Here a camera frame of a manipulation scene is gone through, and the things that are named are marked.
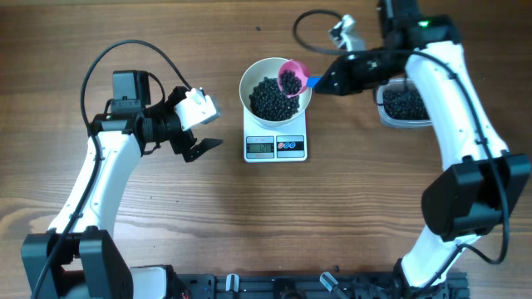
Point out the black beans in container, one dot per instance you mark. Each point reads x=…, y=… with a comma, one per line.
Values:
x=404, y=105

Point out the pink scoop with blue handle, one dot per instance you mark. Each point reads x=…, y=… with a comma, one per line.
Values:
x=294, y=78

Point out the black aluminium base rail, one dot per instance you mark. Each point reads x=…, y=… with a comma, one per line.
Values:
x=363, y=285

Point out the clear plastic food container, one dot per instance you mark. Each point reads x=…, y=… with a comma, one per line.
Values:
x=398, y=84

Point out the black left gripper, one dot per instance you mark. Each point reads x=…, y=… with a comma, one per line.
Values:
x=186, y=139

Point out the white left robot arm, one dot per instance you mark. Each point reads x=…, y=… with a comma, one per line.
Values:
x=77, y=256

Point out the white digital kitchen scale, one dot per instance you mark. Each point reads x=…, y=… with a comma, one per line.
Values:
x=286, y=143

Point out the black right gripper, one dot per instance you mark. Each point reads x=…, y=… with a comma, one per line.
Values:
x=347, y=82

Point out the cream white bowl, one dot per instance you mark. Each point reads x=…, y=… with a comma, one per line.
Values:
x=267, y=67

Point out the black beans in bowl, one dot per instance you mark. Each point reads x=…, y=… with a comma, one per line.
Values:
x=269, y=103

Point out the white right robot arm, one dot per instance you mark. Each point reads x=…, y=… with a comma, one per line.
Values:
x=481, y=180

